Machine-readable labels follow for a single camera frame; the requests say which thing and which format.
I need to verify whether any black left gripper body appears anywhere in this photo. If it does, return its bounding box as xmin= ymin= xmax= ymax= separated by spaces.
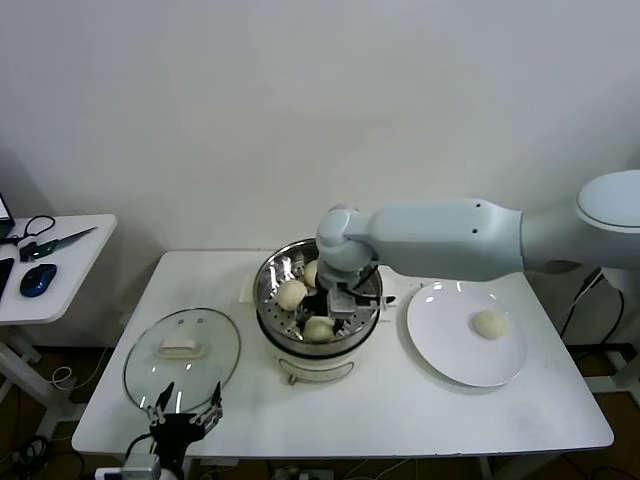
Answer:
xmin=149 ymin=413 xmax=209 ymax=466

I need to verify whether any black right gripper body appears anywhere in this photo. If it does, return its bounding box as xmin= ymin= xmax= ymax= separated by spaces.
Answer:
xmin=299 ymin=285 xmax=332 ymax=322

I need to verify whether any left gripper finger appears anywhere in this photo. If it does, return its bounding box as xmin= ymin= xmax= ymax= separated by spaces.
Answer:
xmin=192 ymin=381 xmax=225 ymax=432
xmin=144 ymin=382 xmax=176 ymax=426

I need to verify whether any glass pot lid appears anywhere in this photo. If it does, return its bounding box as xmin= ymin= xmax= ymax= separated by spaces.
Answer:
xmin=123 ymin=307 xmax=242 ymax=415

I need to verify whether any stainless steel steamer basket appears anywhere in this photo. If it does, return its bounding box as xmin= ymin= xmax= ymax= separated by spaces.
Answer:
xmin=241 ymin=238 xmax=400 ymax=357

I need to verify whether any cream electric cooker base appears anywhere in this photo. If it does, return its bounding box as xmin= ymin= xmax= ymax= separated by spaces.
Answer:
xmin=241 ymin=279 xmax=400 ymax=387

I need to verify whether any white round plate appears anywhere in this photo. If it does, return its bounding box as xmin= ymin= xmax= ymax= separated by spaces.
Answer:
xmin=405 ymin=280 xmax=529 ymax=389

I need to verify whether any white power strip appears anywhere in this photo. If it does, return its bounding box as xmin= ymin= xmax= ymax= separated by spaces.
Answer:
xmin=273 ymin=467 xmax=337 ymax=480

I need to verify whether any white side table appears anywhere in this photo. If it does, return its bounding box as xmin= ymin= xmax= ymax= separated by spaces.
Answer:
xmin=0 ymin=214 xmax=119 ymax=439

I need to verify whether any blue computer mouse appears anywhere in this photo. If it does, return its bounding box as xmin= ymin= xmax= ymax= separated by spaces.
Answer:
xmin=19 ymin=263 xmax=58 ymax=299

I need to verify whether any black flat keyboard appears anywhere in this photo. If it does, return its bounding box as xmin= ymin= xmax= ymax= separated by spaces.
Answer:
xmin=0 ymin=257 xmax=15 ymax=303

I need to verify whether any open laptop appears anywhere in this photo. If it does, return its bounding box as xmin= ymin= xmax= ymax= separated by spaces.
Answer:
xmin=0 ymin=192 xmax=15 ymax=240

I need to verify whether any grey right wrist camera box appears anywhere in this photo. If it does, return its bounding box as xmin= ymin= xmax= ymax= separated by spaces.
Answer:
xmin=327 ymin=291 xmax=360 ymax=317

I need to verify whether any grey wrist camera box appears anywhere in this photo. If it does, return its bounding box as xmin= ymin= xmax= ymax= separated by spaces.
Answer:
xmin=121 ymin=453 xmax=162 ymax=480
xmin=327 ymin=291 xmax=360 ymax=317

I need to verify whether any black left wrist camera cable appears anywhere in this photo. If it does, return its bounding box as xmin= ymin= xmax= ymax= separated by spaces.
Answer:
xmin=94 ymin=433 xmax=154 ymax=480

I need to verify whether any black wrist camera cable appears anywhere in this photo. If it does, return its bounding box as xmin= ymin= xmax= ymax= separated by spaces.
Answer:
xmin=94 ymin=433 xmax=154 ymax=480
xmin=344 ymin=263 xmax=397 ymax=307

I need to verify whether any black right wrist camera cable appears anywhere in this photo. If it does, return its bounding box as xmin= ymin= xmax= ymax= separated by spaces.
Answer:
xmin=344 ymin=263 xmax=397 ymax=307

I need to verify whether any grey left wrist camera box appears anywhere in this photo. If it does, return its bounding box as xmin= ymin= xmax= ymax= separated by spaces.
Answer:
xmin=121 ymin=453 xmax=162 ymax=480

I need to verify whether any white coiled floor cable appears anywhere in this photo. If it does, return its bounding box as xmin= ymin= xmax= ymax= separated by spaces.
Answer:
xmin=49 ymin=366 xmax=77 ymax=390

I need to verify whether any green handled blade tool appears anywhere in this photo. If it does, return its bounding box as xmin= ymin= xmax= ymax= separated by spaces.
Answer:
xmin=19 ymin=227 xmax=98 ymax=264

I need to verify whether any black cable with adapter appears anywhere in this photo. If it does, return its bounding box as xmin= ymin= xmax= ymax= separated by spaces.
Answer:
xmin=558 ymin=267 xmax=626 ymax=346

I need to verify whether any white floor stand frame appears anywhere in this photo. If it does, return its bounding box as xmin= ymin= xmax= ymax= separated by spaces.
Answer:
xmin=582 ymin=349 xmax=640 ymax=399

